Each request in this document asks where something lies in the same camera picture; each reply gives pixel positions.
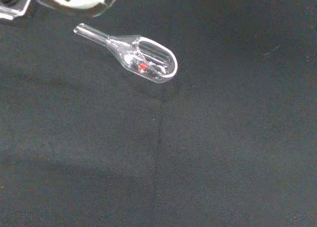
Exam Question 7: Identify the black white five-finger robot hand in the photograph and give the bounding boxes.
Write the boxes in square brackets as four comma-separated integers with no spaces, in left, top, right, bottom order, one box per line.
[0,0,122,18]

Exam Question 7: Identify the clear funnel stand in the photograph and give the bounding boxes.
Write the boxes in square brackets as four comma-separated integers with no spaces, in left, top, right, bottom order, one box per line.
[0,0,33,21]

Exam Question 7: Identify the clear glass weighing funnel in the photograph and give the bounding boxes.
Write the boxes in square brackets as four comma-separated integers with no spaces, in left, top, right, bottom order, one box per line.
[73,23,179,84]

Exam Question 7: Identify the black bench cloth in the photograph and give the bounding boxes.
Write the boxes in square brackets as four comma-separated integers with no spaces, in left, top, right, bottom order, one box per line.
[0,0,317,227]

